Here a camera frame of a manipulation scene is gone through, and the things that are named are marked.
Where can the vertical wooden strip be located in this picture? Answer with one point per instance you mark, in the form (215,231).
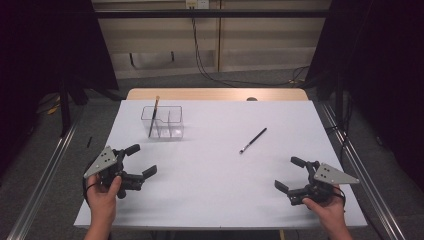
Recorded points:
(219,40)

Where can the black curtain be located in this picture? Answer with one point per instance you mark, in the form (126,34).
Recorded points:
(383,66)
(40,50)

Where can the small black stick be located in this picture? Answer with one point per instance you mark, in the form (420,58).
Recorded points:
(89,142)

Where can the small black bracket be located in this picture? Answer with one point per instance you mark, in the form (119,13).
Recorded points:
(172,56)
(132,60)

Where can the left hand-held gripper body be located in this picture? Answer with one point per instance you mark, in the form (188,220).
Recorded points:
(101,161)

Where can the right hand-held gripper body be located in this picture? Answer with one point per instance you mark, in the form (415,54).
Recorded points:
(333,176)

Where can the white table cover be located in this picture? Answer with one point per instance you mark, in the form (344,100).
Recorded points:
(213,183)

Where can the small yellow object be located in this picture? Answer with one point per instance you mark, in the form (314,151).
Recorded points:
(53,110)

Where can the makeup brush with orange ferrule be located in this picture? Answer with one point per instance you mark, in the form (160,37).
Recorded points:
(154,116)

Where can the makeup brush with silver ferrule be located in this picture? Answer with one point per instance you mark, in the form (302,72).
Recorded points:
(255,137)

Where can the black stand post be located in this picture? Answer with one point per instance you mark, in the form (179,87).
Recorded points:
(65,110)

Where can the metal floor rail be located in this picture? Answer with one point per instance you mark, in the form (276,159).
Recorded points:
(40,186)
(375,196)

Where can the clear acrylic organizer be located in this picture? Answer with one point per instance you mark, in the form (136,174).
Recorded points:
(173,126)

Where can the person's right hand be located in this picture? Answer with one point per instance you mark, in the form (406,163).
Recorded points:
(330,213)

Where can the white wall socket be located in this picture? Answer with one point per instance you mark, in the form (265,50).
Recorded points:
(203,3)
(191,3)

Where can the person's left hand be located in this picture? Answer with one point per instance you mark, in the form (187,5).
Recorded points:
(101,203)

